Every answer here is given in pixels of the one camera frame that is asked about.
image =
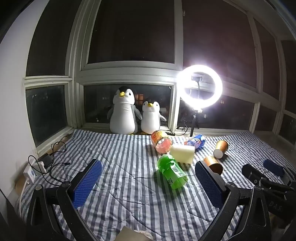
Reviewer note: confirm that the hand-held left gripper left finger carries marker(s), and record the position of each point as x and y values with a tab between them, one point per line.
87	183

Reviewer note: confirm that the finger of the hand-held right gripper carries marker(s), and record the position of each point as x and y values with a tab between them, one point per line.
253	173
274	168

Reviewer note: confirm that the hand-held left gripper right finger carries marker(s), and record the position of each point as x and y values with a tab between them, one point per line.
208	185

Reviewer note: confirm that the brown paper cup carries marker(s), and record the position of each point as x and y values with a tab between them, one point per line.
214	165
220	148

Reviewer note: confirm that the green soda bottle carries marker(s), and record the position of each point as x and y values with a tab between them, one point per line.
172	170

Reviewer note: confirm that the white foam block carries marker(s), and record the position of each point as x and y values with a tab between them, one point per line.
182	153

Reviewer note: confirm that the blue snack packet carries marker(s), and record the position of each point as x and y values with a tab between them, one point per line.
195	141

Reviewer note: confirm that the blue white striped blanket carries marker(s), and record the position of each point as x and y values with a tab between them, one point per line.
129	162

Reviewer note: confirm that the black power adapter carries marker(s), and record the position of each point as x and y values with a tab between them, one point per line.
46	160

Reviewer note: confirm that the white power strip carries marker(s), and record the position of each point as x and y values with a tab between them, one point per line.
31	173

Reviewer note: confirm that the black tripod stand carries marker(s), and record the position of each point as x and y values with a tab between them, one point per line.
193	125

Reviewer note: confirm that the orange drink bottle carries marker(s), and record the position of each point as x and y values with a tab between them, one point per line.
161	141

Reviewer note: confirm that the large penguin plush toy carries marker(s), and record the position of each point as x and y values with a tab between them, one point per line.
122	113

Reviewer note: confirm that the small penguin plush toy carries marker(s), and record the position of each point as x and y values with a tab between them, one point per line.
150	119

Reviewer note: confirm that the phone holder clamp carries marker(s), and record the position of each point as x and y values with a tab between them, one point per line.
197	77

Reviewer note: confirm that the white window frame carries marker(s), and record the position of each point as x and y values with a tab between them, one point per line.
124	76

